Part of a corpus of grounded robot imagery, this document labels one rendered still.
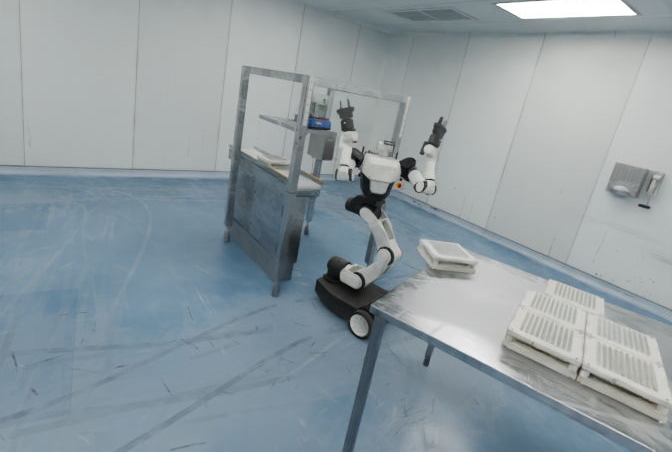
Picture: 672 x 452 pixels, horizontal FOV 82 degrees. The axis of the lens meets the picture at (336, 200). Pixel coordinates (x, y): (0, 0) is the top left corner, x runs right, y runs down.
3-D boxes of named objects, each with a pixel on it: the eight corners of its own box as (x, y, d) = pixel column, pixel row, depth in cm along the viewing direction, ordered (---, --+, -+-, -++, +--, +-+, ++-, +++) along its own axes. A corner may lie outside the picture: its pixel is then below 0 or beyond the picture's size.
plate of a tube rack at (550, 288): (603, 302, 187) (604, 298, 187) (603, 321, 167) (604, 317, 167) (548, 281, 200) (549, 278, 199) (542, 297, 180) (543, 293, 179)
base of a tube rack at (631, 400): (656, 383, 138) (658, 377, 138) (665, 423, 118) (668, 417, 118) (579, 349, 151) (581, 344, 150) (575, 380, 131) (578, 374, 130)
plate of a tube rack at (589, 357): (661, 371, 137) (664, 367, 137) (671, 410, 117) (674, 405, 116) (583, 338, 150) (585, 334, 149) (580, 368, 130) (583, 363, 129)
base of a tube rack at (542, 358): (578, 349, 151) (580, 343, 150) (574, 380, 131) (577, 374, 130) (513, 320, 164) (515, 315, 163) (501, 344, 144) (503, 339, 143)
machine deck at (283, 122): (336, 137, 300) (337, 132, 299) (294, 133, 277) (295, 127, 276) (297, 123, 346) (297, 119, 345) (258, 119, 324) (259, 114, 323)
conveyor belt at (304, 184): (320, 191, 310) (321, 185, 309) (293, 192, 295) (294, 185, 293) (251, 153, 412) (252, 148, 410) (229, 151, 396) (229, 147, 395)
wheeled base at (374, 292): (303, 298, 311) (310, 260, 302) (342, 281, 352) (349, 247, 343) (367, 338, 275) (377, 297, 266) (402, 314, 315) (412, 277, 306)
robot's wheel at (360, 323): (357, 343, 278) (343, 318, 283) (361, 340, 281) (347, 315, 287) (375, 333, 266) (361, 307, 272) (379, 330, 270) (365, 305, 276)
